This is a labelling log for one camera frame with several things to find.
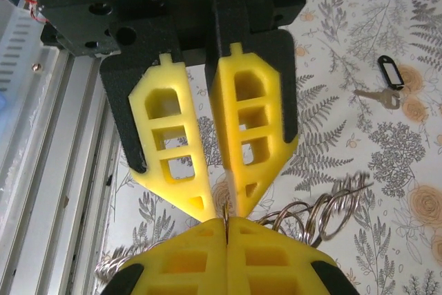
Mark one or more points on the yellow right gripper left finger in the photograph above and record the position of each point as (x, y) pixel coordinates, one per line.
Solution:
(179, 264)

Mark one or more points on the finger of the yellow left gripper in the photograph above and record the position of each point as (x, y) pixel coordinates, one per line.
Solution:
(286, 84)
(117, 101)

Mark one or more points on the aluminium mounting rail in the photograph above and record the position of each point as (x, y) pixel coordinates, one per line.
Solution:
(52, 170)

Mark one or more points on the floral tablecloth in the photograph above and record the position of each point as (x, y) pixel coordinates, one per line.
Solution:
(345, 136)

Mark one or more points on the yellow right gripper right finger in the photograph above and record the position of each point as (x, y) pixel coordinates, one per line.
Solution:
(276, 264)

